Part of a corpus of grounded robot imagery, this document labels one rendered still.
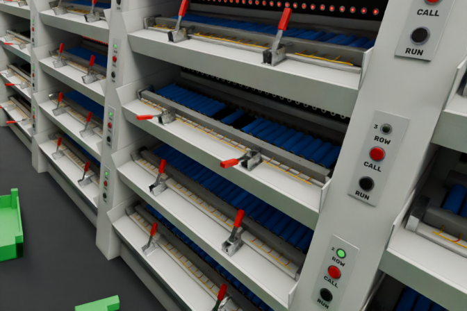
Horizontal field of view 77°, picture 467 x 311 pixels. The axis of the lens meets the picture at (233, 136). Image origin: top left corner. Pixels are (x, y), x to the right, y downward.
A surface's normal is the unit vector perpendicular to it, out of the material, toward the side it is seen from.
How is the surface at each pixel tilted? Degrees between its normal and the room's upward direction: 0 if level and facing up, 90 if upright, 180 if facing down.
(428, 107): 90
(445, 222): 113
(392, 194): 90
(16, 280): 0
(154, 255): 22
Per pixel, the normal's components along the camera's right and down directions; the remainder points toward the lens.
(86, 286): 0.19, -0.94
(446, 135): -0.68, 0.45
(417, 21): -0.66, 0.10
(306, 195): -0.07, -0.83
